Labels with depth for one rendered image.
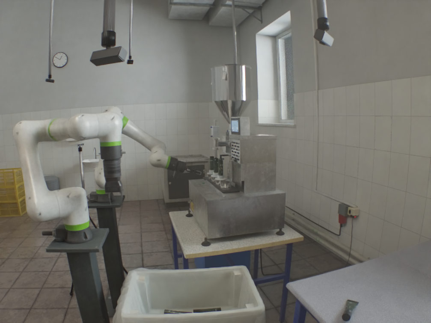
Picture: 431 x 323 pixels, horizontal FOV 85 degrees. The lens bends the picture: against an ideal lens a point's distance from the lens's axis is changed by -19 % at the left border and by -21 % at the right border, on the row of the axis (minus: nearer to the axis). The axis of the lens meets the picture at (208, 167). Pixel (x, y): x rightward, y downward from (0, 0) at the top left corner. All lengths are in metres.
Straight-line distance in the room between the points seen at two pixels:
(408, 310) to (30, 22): 6.36
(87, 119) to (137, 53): 4.47
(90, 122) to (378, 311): 1.32
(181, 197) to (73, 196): 3.70
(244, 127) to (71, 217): 1.03
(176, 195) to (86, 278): 3.58
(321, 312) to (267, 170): 0.92
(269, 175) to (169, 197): 3.29
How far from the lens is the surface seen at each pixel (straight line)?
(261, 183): 1.72
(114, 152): 1.17
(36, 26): 6.09
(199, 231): 1.86
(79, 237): 1.37
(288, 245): 1.90
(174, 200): 4.91
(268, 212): 1.71
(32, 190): 1.33
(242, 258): 2.58
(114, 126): 1.16
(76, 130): 1.11
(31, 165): 1.39
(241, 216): 1.65
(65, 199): 1.31
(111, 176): 1.19
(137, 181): 5.47
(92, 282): 1.48
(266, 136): 1.69
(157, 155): 1.95
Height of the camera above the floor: 1.44
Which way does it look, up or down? 9 degrees down
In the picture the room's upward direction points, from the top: 1 degrees counter-clockwise
